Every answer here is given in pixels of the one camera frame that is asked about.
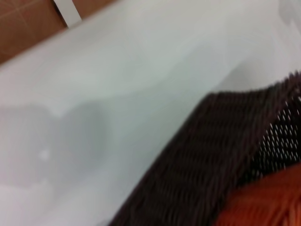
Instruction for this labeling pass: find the orange woven basket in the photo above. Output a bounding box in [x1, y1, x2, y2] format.
[215, 169, 301, 226]

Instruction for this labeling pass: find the dark brown woven basket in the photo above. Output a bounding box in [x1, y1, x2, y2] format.
[109, 70, 301, 226]

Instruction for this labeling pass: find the white post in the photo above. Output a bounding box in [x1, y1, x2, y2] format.
[53, 0, 82, 29]

